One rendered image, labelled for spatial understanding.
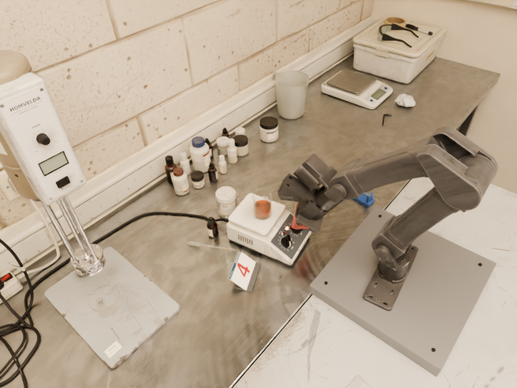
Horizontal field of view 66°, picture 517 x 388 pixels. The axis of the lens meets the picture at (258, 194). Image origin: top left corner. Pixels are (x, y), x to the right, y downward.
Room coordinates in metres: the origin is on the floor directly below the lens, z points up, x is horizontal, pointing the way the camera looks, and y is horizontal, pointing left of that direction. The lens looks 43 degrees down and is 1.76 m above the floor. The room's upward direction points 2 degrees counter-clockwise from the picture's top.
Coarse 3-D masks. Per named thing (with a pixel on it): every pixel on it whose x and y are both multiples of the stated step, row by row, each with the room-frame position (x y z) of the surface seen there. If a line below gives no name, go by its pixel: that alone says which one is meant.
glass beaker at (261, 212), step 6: (252, 192) 0.75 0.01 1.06; (258, 192) 0.76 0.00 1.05; (264, 192) 0.76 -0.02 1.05; (270, 192) 0.75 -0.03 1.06; (252, 198) 0.73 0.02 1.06; (258, 198) 0.76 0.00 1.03; (264, 198) 0.76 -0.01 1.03; (270, 198) 0.75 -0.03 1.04; (258, 204) 0.72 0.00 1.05; (264, 204) 0.71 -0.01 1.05; (270, 204) 0.73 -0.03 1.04; (258, 210) 0.72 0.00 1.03; (264, 210) 0.72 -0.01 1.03; (270, 210) 0.73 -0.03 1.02; (258, 216) 0.72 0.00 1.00; (264, 216) 0.72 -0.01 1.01; (270, 216) 0.73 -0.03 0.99
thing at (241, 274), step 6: (240, 258) 0.64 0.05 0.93; (246, 258) 0.65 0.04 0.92; (240, 264) 0.62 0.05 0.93; (246, 264) 0.63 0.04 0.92; (252, 264) 0.64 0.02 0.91; (234, 270) 0.60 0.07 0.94; (240, 270) 0.61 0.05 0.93; (246, 270) 0.61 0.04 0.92; (234, 276) 0.58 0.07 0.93; (240, 276) 0.59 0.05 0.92; (246, 276) 0.60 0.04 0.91; (240, 282) 0.58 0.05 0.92; (246, 282) 0.58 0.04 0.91
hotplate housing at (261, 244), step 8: (232, 224) 0.73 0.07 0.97; (280, 224) 0.72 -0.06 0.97; (232, 232) 0.72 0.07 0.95; (240, 232) 0.70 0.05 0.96; (248, 232) 0.69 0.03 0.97; (272, 232) 0.69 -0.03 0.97; (232, 240) 0.72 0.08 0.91; (240, 240) 0.70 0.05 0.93; (248, 240) 0.69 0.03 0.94; (256, 240) 0.68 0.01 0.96; (264, 240) 0.67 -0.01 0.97; (304, 240) 0.70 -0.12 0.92; (248, 248) 0.69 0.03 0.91; (256, 248) 0.68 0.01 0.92; (264, 248) 0.67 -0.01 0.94; (272, 248) 0.65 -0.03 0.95; (272, 256) 0.65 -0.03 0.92; (280, 256) 0.64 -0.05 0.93; (296, 256) 0.65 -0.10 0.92; (288, 264) 0.63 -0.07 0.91
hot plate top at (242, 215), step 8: (248, 200) 0.80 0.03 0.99; (240, 208) 0.77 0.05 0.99; (248, 208) 0.77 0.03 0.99; (272, 208) 0.76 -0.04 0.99; (280, 208) 0.76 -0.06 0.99; (232, 216) 0.74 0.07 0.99; (240, 216) 0.74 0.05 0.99; (248, 216) 0.74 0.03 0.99; (272, 216) 0.73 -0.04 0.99; (280, 216) 0.74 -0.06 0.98; (240, 224) 0.71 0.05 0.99; (248, 224) 0.71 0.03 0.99; (256, 224) 0.71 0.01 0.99; (264, 224) 0.71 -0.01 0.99; (272, 224) 0.70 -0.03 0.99; (256, 232) 0.68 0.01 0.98; (264, 232) 0.68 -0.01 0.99
